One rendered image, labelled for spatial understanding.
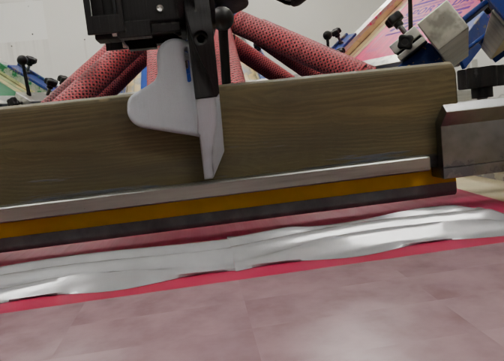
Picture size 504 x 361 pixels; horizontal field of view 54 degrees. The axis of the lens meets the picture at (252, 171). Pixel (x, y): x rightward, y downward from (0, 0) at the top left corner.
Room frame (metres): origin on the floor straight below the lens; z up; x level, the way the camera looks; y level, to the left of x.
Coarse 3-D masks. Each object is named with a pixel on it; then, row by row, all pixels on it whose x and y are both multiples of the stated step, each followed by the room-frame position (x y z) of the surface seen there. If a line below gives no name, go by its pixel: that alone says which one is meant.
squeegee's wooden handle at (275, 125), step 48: (240, 96) 0.35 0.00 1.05; (288, 96) 0.35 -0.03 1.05; (336, 96) 0.35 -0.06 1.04; (384, 96) 0.36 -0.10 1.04; (432, 96) 0.36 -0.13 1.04; (0, 144) 0.33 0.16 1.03; (48, 144) 0.33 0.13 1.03; (96, 144) 0.34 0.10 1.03; (144, 144) 0.34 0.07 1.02; (192, 144) 0.34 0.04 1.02; (240, 144) 0.35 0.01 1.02; (288, 144) 0.35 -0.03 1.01; (336, 144) 0.35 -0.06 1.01; (384, 144) 0.36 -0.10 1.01; (432, 144) 0.36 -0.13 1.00; (0, 192) 0.33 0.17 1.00; (48, 192) 0.33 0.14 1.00; (96, 192) 0.34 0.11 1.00
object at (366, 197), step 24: (384, 192) 0.37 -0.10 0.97; (408, 192) 0.37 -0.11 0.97; (432, 192) 0.37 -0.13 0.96; (456, 192) 0.37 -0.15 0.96; (192, 216) 0.35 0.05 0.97; (216, 216) 0.35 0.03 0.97; (240, 216) 0.36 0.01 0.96; (264, 216) 0.36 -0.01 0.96; (0, 240) 0.34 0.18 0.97; (24, 240) 0.34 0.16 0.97; (48, 240) 0.34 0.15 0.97; (72, 240) 0.35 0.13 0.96; (96, 240) 0.35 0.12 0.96
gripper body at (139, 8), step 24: (96, 0) 0.33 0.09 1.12; (120, 0) 0.32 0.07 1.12; (144, 0) 0.33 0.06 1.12; (168, 0) 0.33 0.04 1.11; (96, 24) 0.32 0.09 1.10; (120, 24) 0.32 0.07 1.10; (144, 24) 0.32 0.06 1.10; (168, 24) 0.33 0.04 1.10; (120, 48) 0.39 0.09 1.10; (144, 48) 0.37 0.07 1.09
